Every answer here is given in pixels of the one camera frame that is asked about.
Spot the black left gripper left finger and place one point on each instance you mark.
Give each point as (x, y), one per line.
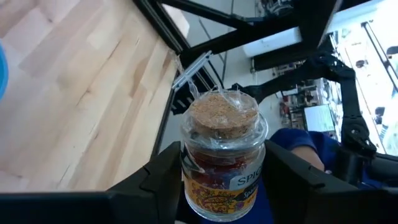
(155, 193)

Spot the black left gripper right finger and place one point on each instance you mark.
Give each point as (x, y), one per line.
(304, 196)

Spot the small clear glass jar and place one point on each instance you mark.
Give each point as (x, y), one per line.
(217, 174)

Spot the person's forearm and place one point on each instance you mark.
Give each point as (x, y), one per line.
(308, 157)

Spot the person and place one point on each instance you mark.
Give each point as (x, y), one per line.
(289, 137)

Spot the white lit screen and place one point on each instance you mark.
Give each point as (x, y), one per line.
(318, 118)

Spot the blue bowl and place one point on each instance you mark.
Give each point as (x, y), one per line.
(2, 74)

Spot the white metal bracket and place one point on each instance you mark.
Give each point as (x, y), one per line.
(191, 71)

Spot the black aluminium rig frame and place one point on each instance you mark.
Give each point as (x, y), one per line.
(236, 35)

